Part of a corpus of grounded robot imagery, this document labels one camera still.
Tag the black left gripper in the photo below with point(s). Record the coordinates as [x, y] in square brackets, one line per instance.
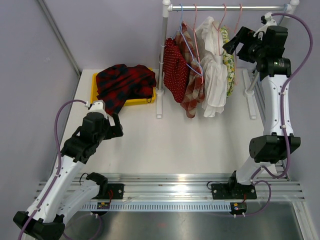
[116, 130]

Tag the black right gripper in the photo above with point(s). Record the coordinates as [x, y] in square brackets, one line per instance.
[245, 35]

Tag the lemon print skirt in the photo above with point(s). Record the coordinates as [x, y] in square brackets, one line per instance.
[229, 61]

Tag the pink wire hanger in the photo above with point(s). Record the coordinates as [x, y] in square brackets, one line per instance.
[235, 32]

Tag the dark red plaid skirt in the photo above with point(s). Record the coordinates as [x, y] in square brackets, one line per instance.
[125, 85]

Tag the blue wire hanger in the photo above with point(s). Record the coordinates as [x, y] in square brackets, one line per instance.
[281, 17]

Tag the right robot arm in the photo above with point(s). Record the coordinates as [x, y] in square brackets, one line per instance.
[278, 141]

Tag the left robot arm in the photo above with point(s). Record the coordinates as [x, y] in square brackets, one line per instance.
[47, 217]

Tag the white pleated skirt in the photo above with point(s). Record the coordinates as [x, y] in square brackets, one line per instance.
[214, 72]

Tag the beige red plaid skirt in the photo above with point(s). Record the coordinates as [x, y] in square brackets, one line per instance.
[194, 93]

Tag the red polka dot skirt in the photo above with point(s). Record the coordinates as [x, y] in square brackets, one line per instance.
[175, 70]

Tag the yellow plastic tray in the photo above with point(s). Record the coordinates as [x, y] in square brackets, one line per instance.
[150, 96]

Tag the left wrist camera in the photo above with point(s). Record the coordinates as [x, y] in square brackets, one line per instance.
[97, 106]

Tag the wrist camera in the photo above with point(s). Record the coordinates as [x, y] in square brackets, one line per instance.
[266, 21]
[97, 106]

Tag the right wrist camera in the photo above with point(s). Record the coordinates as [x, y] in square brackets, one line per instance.
[266, 21]

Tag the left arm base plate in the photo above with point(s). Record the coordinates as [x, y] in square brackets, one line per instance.
[115, 191]

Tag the aluminium mounting rail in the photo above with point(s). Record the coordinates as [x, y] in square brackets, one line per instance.
[174, 185]

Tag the white slotted cable duct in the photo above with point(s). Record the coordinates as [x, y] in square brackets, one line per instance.
[157, 207]

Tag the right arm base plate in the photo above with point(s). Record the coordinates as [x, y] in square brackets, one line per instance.
[223, 191]

